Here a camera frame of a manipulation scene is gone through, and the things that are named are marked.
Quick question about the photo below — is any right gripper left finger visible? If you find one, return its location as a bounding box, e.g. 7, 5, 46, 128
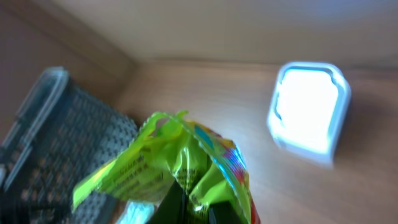
146, 181, 187, 224

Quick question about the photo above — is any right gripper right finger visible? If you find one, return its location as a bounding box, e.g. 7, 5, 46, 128
208, 202, 242, 224

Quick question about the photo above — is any green haribo candy bag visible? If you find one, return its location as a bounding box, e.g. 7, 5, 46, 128
72, 111, 261, 223

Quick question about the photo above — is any teal snack packet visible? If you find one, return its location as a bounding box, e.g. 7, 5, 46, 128
116, 201, 156, 224

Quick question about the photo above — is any white barcode scanner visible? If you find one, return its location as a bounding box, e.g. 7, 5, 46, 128
267, 61, 351, 167

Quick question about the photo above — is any grey plastic shopping basket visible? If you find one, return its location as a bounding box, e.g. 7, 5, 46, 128
1, 67, 137, 223

